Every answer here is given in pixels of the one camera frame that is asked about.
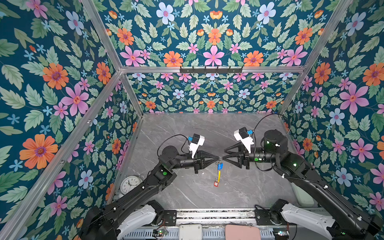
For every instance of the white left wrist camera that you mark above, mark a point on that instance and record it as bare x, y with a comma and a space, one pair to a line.
195, 142

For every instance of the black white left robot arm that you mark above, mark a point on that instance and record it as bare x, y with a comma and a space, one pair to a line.
136, 208

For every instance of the right small circuit board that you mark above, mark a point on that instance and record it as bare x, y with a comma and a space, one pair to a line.
281, 234

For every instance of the white plastic box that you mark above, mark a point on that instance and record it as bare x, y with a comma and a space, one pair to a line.
191, 232

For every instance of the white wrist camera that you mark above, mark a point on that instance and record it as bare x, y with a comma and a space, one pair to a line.
195, 142
245, 136

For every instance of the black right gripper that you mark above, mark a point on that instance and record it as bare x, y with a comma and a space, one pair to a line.
244, 159

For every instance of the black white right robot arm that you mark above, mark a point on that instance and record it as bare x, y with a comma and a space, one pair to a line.
345, 222

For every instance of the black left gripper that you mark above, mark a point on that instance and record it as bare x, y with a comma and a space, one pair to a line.
199, 160

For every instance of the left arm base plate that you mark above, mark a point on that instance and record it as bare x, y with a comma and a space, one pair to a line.
165, 218

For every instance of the pale green sponge block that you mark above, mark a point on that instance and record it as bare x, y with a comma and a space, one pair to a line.
303, 198

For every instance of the white alarm clock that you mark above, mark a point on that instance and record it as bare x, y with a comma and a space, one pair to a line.
129, 183

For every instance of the black wall hook rack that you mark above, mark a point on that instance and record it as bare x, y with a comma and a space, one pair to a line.
210, 70

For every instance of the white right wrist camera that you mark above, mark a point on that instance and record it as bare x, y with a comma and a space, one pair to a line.
245, 136

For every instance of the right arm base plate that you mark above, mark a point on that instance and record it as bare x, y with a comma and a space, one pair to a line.
263, 218

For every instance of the pink plastic box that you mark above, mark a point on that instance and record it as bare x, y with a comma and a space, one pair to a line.
237, 232

